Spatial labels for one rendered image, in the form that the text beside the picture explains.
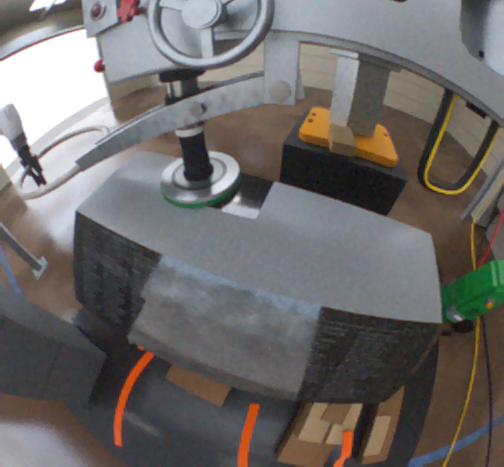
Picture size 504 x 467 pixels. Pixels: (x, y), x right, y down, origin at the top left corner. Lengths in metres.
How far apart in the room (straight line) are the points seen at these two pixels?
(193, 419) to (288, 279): 1.02
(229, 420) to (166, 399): 0.34
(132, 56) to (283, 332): 0.53
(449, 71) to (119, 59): 0.51
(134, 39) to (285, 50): 0.23
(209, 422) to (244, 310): 0.92
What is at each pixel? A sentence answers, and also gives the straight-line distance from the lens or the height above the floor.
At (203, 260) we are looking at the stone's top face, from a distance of 0.39.
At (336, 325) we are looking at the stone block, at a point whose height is 0.80.
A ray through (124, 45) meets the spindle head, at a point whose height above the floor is 1.19.
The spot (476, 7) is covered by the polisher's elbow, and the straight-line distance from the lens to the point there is 0.56.
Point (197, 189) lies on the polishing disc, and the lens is 0.48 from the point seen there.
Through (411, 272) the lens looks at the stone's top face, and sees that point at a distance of 0.49.
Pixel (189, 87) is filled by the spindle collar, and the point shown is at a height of 1.08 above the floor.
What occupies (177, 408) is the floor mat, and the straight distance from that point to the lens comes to 1.24.
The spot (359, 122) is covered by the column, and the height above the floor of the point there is 0.85.
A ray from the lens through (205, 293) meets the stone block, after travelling 0.39.
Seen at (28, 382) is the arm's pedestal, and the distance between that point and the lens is 1.22.
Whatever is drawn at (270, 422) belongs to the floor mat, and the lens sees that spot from 1.20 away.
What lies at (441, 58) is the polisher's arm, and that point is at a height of 1.21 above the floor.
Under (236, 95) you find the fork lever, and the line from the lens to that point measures 0.35.
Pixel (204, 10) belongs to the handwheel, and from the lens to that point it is 0.25.
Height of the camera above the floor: 1.15
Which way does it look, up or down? 48 degrees down
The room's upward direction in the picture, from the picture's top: 1 degrees counter-clockwise
